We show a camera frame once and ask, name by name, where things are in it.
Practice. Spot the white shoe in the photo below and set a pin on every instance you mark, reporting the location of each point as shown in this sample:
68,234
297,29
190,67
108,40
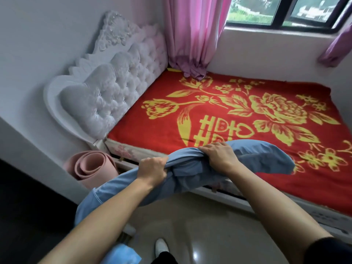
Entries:
161,247
129,230

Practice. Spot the rolled pink foam mat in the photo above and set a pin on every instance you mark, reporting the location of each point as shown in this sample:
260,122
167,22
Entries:
93,169

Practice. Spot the pink curtain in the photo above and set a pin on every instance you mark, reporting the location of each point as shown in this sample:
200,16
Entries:
192,30
337,49

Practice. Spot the floral mattress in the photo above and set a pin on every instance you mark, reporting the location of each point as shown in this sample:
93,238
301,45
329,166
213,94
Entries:
123,151

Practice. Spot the person's left forearm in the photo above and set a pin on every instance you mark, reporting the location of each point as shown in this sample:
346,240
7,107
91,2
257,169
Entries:
101,222

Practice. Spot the person's right fingers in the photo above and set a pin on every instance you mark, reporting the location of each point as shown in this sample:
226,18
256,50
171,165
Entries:
213,147

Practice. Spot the white tufted headboard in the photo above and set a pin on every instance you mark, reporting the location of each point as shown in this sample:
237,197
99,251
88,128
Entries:
110,87

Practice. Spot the person's right forearm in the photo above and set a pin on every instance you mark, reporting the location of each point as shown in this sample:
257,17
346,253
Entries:
272,211

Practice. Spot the black sleeve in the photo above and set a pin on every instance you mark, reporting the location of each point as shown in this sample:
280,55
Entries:
330,251

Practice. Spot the person's right hand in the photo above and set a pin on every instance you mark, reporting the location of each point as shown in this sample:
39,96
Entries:
222,158

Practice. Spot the light blue bed sheet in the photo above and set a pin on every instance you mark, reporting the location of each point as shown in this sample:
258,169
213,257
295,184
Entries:
187,173

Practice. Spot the red blanket with yellow flowers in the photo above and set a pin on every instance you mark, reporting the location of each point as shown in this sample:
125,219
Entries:
247,129

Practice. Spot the person's left fingers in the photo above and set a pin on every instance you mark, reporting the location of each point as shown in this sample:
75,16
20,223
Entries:
161,169

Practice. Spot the black trouser leg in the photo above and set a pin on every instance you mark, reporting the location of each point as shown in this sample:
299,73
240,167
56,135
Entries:
165,258

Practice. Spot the white bed frame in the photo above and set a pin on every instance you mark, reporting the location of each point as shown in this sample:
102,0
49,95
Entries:
324,218

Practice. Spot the person's left hand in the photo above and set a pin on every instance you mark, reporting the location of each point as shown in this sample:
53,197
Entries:
151,170

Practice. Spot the black framed window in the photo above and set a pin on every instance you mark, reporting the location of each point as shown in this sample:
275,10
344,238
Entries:
283,12

